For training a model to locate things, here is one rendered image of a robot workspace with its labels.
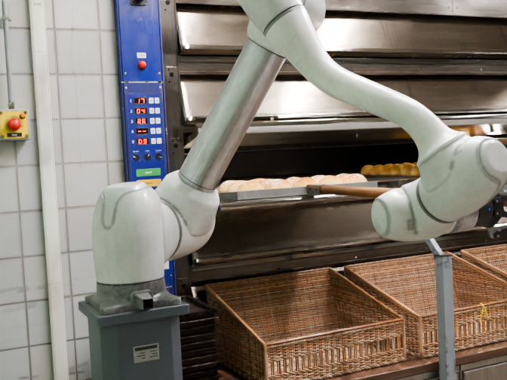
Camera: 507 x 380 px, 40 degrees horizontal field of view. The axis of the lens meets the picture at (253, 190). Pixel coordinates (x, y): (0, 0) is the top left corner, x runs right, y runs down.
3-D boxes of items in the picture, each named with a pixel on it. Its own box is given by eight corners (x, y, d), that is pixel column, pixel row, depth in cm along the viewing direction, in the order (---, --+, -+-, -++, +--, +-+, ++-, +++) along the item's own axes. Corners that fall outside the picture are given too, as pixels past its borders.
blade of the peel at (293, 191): (377, 188, 251) (377, 180, 251) (237, 200, 228) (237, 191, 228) (327, 185, 284) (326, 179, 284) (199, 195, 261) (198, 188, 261)
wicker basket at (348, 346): (205, 357, 261) (201, 283, 259) (333, 332, 286) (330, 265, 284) (265, 393, 217) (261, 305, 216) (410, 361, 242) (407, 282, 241)
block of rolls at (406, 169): (357, 175, 379) (357, 165, 379) (428, 170, 399) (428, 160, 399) (430, 176, 324) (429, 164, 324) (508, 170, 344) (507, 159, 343)
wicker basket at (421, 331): (343, 332, 286) (340, 265, 285) (450, 311, 311) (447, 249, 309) (421, 360, 243) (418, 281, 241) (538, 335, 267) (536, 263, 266)
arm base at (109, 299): (106, 320, 145) (105, 292, 144) (83, 301, 165) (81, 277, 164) (189, 307, 152) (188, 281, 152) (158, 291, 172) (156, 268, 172)
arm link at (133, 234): (79, 283, 156) (73, 185, 155) (127, 269, 173) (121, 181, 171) (140, 286, 149) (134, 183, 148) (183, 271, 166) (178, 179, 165)
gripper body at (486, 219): (452, 187, 143) (487, 185, 147) (453, 228, 144) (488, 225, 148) (478, 188, 136) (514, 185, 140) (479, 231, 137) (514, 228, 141)
